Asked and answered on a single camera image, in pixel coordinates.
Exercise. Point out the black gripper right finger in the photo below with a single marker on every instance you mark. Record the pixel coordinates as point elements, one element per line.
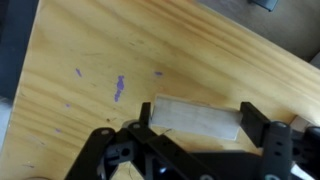
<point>283,150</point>

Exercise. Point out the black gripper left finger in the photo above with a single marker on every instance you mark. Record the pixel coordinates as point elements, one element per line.
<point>143,156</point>

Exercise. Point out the grey sofa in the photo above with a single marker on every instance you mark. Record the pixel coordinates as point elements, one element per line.
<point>6,123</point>

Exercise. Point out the wooden table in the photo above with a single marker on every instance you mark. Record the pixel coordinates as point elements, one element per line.
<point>83,50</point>

